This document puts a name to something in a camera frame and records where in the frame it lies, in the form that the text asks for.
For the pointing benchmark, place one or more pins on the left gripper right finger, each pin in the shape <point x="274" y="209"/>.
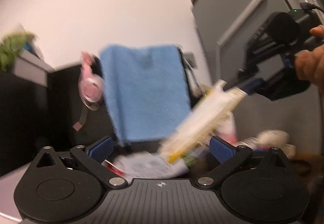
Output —
<point x="231" y="158"/>

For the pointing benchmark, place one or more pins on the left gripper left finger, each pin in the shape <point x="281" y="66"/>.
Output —
<point x="89" y="160"/>

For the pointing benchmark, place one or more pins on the yellow white plastic bag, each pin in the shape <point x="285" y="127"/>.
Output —
<point x="202" y="120"/>

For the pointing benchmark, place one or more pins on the person's right hand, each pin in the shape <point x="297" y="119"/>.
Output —
<point x="309" y="66"/>

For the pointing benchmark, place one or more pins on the white pink pump bottle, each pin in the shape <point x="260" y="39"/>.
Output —
<point x="226" y="129"/>

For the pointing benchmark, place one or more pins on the white plush toy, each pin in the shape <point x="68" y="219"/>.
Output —
<point x="276" y="138"/>

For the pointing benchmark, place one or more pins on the illustrated white mouse pad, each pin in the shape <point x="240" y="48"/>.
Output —
<point x="148" y="166"/>

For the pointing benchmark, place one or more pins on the pink headphones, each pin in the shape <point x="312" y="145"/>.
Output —
<point x="90" y="87"/>

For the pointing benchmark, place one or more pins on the black computer monitor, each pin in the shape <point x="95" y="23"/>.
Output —
<point x="33" y="116"/>

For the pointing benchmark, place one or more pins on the grey refrigerator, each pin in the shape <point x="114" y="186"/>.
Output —
<point x="224" y="27"/>

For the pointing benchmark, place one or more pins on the blue fluffy towel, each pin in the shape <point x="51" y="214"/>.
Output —
<point x="145" y="90"/>

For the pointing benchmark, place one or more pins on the white storage box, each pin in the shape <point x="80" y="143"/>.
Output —
<point x="9" y="212"/>

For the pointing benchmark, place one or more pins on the grey shelf box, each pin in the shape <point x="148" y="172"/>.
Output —
<point x="31" y="68"/>

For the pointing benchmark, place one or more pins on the green plush on shelf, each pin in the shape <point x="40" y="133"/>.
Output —
<point x="12" y="45"/>

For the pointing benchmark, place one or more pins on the grey wall socket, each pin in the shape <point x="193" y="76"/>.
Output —
<point x="190" y="58"/>

